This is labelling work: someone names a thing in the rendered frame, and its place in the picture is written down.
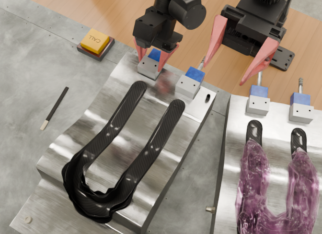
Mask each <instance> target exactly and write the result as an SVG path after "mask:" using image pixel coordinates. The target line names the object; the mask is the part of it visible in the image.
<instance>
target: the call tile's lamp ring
mask: <svg viewBox="0 0 322 234"><path fill-rule="evenodd" d="M109 38H110V39H111V40H110V41H109V42H108V44H107V45H106V46H105V48H104V49H103V50H102V51H101V53H100V54H99V55H97V54H95V53H93V52H91V51H89V50H87V49H85V48H83V47H81V43H79V44H78V46H77V47H78V48H80V49H82V50H84V51H86V52H88V53H90V54H92V55H94V56H96V57H98V58H100V57H101V55H102V54H103V53H104V52H105V50H106V49H107V48H108V46H109V45H110V44H111V42H112V41H113V39H114V38H112V37H110V36H109Z"/></svg>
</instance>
